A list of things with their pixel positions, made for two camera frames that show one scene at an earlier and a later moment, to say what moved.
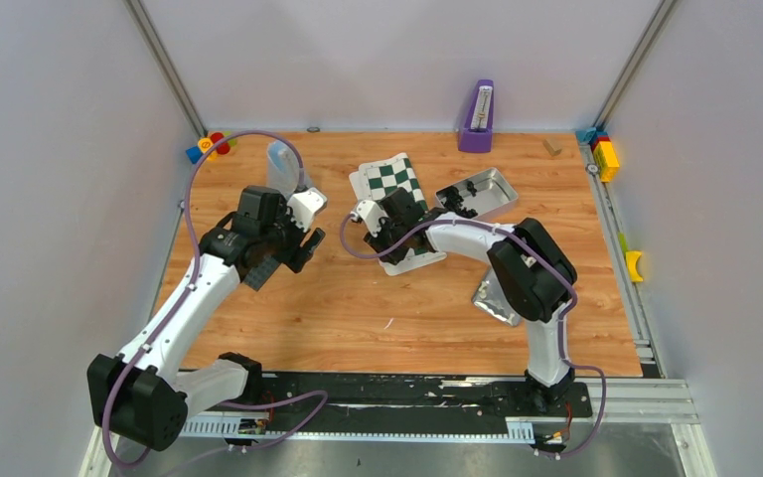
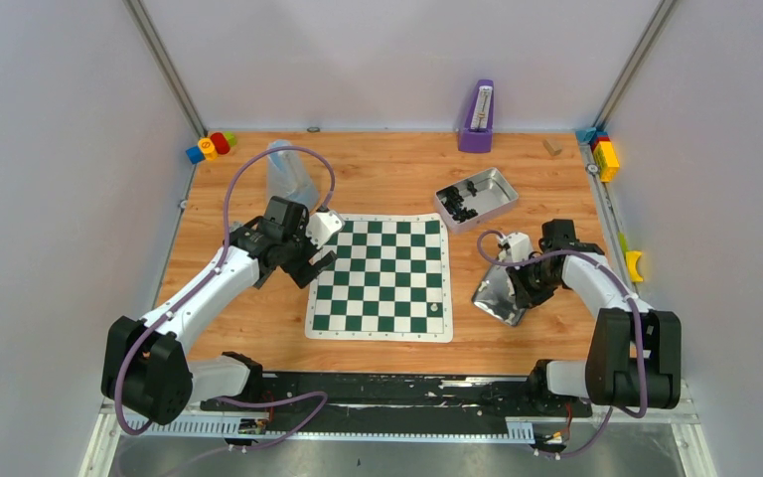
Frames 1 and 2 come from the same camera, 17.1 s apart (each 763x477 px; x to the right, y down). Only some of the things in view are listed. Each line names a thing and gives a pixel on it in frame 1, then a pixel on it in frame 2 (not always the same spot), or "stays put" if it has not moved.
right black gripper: x=378 y=242 -> x=525 y=296
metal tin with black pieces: x=479 y=195 stays put
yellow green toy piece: x=632 y=257 stays put
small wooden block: x=552 y=147 stays put
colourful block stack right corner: x=605 y=156 stays put
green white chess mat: x=374 y=181 -> x=388 y=282
